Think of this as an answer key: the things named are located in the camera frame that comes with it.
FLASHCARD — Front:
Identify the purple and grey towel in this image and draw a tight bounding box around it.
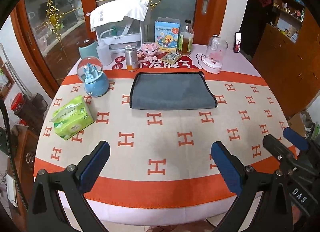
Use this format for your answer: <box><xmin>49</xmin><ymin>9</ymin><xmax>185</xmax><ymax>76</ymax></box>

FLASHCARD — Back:
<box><xmin>130</xmin><ymin>71</ymin><xmax>217</xmax><ymax>110</ymax></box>

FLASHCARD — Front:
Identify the cardboard box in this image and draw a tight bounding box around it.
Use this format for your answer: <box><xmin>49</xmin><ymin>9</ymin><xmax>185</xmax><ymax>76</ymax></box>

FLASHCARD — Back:
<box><xmin>288</xmin><ymin>111</ymin><xmax>314</xmax><ymax>137</ymax></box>

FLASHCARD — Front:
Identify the brown wooden cabinet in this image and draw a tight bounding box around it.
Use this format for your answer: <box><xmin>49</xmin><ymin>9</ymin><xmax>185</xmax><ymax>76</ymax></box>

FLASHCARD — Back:
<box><xmin>252</xmin><ymin>0</ymin><xmax>319</xmax><ymax>118</ymax></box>

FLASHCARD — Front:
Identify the green tissue pack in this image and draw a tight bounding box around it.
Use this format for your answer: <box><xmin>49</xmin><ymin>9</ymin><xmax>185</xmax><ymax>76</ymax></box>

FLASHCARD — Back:
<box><xmin>50</xmin><ymin>95</ymin><xmax>94</xmax><ymax>140</ymax></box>

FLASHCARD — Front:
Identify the red lidded jar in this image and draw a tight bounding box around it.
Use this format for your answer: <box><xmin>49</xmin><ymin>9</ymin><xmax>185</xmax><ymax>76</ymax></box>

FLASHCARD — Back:
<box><xmin>10</xmin><ymin>92</ymin><xmax>25</xmax><ymax>111</ymax></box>

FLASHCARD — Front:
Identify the pink dome music box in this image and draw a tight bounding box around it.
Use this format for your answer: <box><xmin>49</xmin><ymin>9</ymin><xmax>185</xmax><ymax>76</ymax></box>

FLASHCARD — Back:
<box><xmin>201</xmin><ymin>35</ymin><xmax>228</xmax><ymax>74</ymax></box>

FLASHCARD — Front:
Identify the orange H-pattern blanket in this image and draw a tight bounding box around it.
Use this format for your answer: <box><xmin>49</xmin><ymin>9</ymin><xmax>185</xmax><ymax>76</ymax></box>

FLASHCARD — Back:
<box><xmin>34</xmin><ymin>70</ymin><xmax>287</xmax><ymax>209</ymax></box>

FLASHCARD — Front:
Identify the foil pill blister pack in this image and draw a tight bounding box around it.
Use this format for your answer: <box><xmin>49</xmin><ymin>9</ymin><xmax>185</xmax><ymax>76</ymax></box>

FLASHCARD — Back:
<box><xmin>159</xmin><ymin>52</ymin><xmax>181</xmax><ymax>65</ymax></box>

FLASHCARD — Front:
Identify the blue castle snow globe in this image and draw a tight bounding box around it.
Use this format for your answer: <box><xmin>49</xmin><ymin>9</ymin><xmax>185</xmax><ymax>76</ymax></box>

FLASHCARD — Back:
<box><xmin>76</xmin><ymin>56</ymin><xmax>109</xmax><ymax>97</ymax></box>

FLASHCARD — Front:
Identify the glass bottle amber liquid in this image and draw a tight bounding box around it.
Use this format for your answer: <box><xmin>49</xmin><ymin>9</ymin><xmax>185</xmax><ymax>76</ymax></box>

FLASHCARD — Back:
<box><xmin>177</xmin><ymin>20</ymin><xmax>194</xmax><ymax>55</ymax></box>

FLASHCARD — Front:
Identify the red printed table mat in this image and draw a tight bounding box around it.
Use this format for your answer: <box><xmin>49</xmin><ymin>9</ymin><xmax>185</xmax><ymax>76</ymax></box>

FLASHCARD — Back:
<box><xmin>107</xmin><ymin>53</ymin><xmax>199</xmax><ymax>70</ymax></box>

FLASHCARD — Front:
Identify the pink toy cat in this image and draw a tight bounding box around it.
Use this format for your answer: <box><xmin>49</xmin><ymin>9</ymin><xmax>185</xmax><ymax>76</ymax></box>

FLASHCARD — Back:
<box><xmin>141</xmin><ymin>43</ymin><xmax>158</xmax><ymax>57</ymax></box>

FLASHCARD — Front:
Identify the teal cylindrical container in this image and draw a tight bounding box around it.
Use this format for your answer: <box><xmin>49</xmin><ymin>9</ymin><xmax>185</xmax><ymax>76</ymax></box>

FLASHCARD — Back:
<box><xmin>78</xmin><ymin>39</ymin><xmax>98</xmax><ymax>59</ymax></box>

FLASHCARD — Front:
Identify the blue duck carton box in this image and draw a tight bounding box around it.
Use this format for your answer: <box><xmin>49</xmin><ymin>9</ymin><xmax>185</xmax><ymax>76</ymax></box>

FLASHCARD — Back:
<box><xmin>155</xmin><ymin>17</ymin><xmax>180</xmax><ymax>53</ymax></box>

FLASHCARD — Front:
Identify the white plastic squeeze bottle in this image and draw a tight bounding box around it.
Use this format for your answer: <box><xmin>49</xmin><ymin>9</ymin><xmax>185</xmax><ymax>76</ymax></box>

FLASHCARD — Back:
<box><xmin>97</xmin><ymin>40</ymin><xmax>113</xmax><ymax>66</ymax></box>

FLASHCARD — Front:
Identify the silver orange can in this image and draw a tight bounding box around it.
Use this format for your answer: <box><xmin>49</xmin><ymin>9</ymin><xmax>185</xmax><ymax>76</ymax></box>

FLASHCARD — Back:
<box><xmin>125</xmin><ymin>45</ymin><xmax>138</xmax><ymax>71</ymax></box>

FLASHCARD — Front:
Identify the orange wooden glass door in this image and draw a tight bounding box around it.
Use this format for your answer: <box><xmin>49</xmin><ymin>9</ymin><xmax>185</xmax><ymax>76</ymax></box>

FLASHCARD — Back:
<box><xmin>10</xmin><ymin>0</ymin><xmax>227</xmax><ymax>97</ymax></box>

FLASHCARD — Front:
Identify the white desktop appliance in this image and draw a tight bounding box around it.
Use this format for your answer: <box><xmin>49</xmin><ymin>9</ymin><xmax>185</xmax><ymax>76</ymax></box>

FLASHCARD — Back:
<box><xmin>91</xmin><ymin>17</ymin><xmax>145</xmax><ymax>54</ymax></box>

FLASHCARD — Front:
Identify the white cloth cover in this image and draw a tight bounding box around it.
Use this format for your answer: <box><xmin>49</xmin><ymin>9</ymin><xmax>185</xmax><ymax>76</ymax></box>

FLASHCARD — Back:
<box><xmin>89</xmin><ymin>0</ymin><xmax>149</xmax><ymax>28</ymax></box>

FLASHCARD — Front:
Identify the silver door handle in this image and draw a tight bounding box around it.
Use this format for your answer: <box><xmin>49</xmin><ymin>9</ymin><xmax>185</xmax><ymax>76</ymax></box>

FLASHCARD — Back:
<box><xmin>201</xmin><ymin>0</ymin><xmax>209</xmax><ymax>15</ymax></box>

